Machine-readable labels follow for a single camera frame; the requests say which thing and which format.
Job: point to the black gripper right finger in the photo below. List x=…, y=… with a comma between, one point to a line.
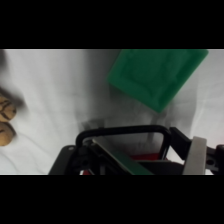
x=196, y=156

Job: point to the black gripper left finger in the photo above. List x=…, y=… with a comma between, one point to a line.
x=123, y=160

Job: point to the black framed drawer unit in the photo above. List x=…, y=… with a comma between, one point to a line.
x=140, y=141

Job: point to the green plastic block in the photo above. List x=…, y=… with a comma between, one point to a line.
x=155, y=75

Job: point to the striped tiger plush toy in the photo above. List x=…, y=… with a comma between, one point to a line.
x=6, y=121

